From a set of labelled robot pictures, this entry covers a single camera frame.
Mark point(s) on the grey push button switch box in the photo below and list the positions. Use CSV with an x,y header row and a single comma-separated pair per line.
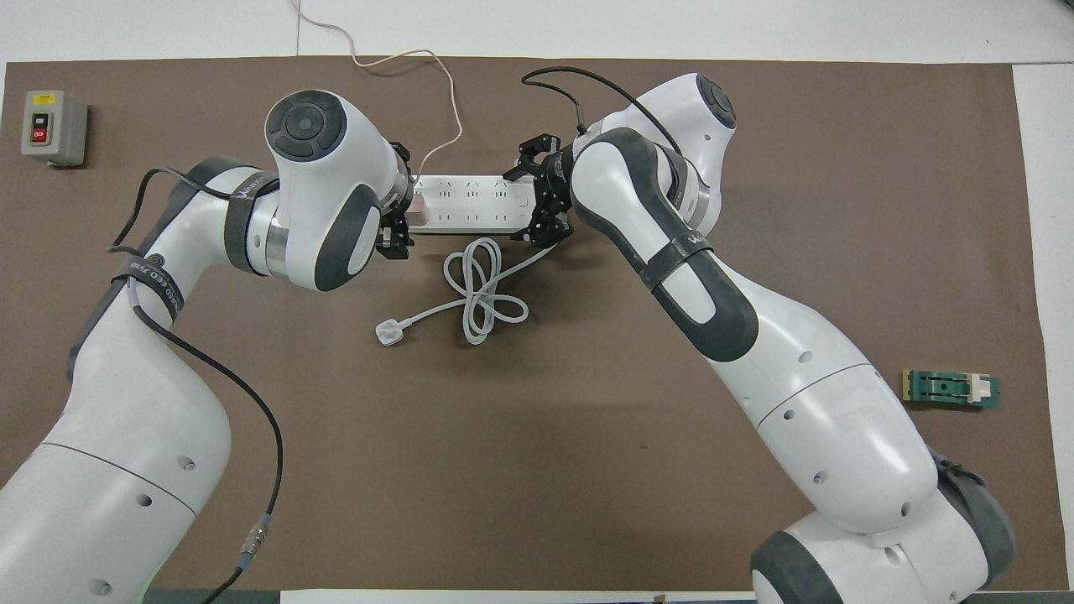
x,y
54,126

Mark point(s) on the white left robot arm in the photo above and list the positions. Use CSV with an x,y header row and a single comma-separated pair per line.
x,y
134,436

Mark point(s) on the brown table mat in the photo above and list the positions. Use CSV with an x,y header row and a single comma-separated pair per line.
x,y
587,419

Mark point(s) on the white power strip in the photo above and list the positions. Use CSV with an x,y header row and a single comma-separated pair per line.
x,y
474,205

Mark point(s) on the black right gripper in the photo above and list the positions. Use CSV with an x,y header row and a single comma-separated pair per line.
x,y
555,184

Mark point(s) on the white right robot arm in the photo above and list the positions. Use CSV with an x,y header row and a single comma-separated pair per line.
x,y
797,377

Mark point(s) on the pink charger adapter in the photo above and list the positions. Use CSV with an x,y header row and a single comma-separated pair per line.
x,y
418,211

